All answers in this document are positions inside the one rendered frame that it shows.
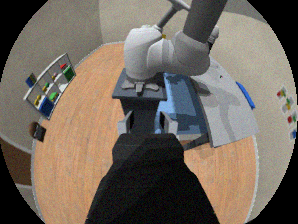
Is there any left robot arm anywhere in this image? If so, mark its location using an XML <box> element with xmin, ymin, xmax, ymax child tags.
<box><xmin>141</xmin><ymin>0</ymin><xmax>220</xmax><ymax>39</ymax></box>

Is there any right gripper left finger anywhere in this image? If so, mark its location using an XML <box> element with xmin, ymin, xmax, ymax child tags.
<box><xmin>117</xmin><ymin>111</ymin><xmax>134</xmax><ymax>136</ymax></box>

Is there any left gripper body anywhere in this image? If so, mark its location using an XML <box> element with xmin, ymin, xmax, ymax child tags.
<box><xmin>208</xmin><ymin>36</ymin><xmax>216</xmax><ymax>53</ymax></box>

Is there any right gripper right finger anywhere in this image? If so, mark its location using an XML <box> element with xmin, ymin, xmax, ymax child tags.
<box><xmin>160</xmin><ymin>111</ymin><xmax>178</xmax><ymax>136</ymax></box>

